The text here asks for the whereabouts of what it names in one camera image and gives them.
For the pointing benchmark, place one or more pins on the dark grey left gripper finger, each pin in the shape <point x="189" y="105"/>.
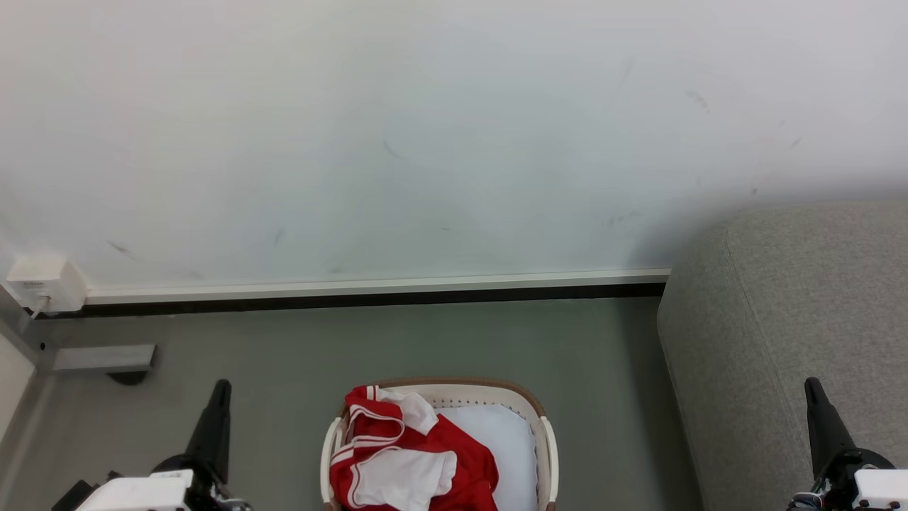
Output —
<point x="216" y="433"/>

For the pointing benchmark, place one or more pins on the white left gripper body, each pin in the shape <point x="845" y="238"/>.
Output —
<point x="142" y="493"/>

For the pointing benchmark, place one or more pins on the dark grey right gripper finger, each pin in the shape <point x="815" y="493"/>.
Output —
<point x="826" y="433"/>

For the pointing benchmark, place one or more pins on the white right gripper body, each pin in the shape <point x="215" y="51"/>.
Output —
<point x="879" y="490"/>

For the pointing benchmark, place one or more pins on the red and white shorts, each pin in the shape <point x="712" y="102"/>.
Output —
<point x="461" y="461"/>

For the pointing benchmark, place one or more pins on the grey fabric sofa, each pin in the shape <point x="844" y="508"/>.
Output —
<point x="780" y="319"/>

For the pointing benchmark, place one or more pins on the black round floor foot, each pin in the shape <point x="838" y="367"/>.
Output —
<point x="128" y="377"/>

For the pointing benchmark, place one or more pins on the white baseboard strip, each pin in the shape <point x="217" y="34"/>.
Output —
<point x="369" y="285"/>

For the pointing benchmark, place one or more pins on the cream laundry basket brown rim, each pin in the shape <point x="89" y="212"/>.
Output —
<point x="547" y="461"/>

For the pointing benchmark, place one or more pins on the white basket liner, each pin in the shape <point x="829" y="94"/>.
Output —
<point x="507" y="454"/>

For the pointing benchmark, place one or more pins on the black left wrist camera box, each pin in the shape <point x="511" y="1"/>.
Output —
<point x="71" y="497"/>

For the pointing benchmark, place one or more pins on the grey metal floor bracket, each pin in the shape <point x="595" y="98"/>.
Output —
<point x="103" y="358"/>

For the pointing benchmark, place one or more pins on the white wall socket box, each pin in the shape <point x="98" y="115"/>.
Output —
<point x="44" y="284"/>

